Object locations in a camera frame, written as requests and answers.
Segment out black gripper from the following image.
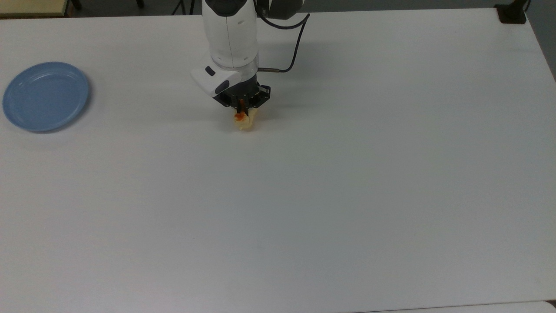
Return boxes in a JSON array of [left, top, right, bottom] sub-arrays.
[[213, 76, 272, 115]]

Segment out bread with orange topping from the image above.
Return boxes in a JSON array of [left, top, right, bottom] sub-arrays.
[[230, 107, 258, 133]]

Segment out blue round plate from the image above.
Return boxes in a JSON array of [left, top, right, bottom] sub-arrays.
[[2, 61, 91, 133]]

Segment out black tripod legs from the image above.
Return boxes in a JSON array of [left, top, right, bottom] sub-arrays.
[[171, 0, 197, 16]]

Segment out wooden desk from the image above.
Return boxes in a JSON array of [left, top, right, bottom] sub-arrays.
[[0, 0, 73, 18]]

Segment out black corner clamp stand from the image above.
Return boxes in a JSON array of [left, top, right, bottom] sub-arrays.
[[494, 0, 531, 25]]

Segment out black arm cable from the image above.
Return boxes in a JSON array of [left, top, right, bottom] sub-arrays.
[[255, 3, 311, 74]]

